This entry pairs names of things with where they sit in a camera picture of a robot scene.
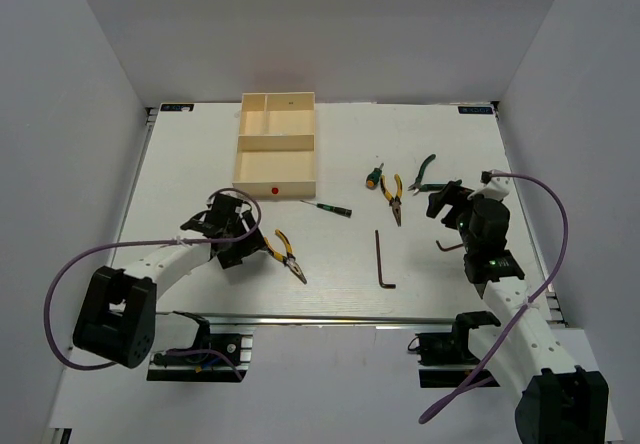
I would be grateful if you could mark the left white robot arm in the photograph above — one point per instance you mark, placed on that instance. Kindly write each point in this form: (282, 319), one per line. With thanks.
(117, 320)

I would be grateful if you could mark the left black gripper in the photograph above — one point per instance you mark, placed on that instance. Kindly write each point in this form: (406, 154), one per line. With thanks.
(249, 246)

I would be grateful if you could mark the long brown hex key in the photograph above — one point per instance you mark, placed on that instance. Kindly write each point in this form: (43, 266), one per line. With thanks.
(381, 281)

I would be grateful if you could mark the slim black green screwdriver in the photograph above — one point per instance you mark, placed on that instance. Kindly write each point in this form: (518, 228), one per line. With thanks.
(340, 211)

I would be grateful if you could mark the short brown hex key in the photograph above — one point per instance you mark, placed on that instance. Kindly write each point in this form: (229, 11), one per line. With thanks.
(448, 248)

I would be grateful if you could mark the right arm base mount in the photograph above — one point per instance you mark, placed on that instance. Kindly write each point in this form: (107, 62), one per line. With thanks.
(444, 358)

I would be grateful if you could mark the stubby green orange screwdriver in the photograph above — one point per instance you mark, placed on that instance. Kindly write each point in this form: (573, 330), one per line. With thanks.
(374, 177)

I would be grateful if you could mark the large yellow-black needle-nose pliers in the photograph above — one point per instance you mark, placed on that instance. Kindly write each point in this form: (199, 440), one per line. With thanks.
(393, 199)

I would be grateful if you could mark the cream compartment tray box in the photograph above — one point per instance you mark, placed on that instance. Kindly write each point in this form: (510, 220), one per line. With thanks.
(276, 146)

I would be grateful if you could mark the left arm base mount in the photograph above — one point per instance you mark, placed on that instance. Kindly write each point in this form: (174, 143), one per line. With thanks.
(192, 348)

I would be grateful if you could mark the green handled cutters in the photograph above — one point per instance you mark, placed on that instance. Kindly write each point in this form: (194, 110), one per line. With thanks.
(416, 185)

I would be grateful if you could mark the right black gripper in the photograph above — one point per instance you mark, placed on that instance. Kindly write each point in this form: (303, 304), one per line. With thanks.
(454, 195)

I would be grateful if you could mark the small yellow-black pliers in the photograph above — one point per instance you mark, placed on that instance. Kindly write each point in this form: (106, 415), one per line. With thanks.
(287, 258)

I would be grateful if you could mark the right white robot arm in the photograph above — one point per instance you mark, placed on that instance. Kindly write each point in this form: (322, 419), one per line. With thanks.
(510, 343)

